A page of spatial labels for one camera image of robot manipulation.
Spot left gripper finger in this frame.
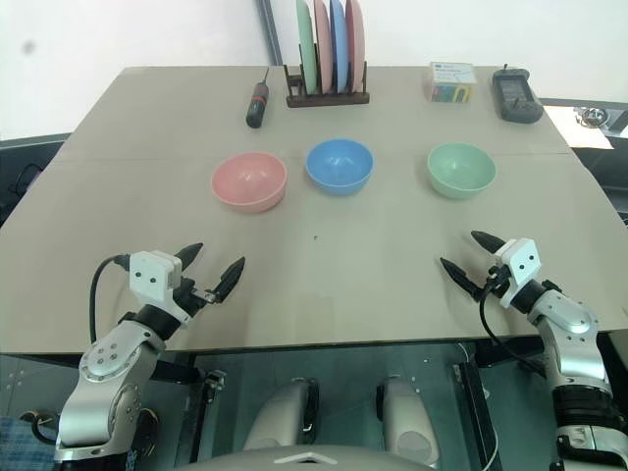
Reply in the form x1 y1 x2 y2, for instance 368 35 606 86
211 256 246 302
177 242 205 272

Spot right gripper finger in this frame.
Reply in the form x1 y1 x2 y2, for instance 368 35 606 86
439 257 485 302
470 231 506 256

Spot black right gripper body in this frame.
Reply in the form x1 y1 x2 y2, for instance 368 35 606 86
477 264 510 299

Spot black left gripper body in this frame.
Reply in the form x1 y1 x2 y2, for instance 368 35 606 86
172 274 220 316

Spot green bowl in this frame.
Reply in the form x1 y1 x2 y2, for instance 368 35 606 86
426 142 497 200

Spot pink bowl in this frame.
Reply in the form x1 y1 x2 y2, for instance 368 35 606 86
211 151 288 215

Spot flat cardboard sheet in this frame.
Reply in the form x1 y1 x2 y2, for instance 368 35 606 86
542 103 617 149

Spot black handheld controller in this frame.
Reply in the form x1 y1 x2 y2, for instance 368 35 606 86
490 63 545 124

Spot grey rounded left robot leg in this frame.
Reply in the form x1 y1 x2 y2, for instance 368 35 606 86
243 376 321 452

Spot grey rounded robot leg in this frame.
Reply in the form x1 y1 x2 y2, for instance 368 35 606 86
376 375 442 467
243 376 321 452

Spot grey rounded right robot leg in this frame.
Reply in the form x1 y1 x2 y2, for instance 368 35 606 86
376 375 442 467

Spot blue bowl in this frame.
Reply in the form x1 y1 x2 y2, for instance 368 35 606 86
304 138 375 196

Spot clear box of coloured items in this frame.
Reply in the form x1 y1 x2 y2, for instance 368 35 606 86
424 61 480 104

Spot black screwdriver with red band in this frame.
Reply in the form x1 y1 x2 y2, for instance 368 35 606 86
244 66 272 130

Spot black side bench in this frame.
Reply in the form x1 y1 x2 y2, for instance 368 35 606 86
0 131 75 228

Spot grey robot torso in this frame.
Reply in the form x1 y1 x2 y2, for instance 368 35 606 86
181 445 433 471

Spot dark wooden plate rack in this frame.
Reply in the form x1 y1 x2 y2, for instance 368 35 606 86
283 61 371 109

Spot blue patterned cloth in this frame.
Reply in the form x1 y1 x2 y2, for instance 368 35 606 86
0 415 60 471

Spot pink plate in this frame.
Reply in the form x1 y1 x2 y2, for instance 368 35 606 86
312 0 335 94
344 0 367 92

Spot dark vertical pole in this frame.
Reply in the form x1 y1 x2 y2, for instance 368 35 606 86
254 0 287 66

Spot green plate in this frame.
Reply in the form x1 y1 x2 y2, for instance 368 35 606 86
295 0 320 94

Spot blue plate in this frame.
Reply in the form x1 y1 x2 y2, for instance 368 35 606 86
329 0 350 94

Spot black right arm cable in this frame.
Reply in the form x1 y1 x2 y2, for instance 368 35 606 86
478 267 549 379

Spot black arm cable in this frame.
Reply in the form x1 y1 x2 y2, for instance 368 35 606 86
88 253 131 344
478 267 549 379

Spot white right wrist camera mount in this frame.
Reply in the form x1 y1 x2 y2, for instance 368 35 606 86
493 237 544 309

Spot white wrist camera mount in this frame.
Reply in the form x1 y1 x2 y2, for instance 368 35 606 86
493 237 544 309
128 250 193 326

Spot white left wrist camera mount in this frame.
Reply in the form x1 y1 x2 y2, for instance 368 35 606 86
128 250 193 326

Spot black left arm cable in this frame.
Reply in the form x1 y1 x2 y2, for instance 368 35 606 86
88 253 131 344

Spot black table frame bar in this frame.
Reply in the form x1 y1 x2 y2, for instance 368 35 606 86
450 361 502 471

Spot black device with cables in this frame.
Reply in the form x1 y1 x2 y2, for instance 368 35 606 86
576 105 628 139

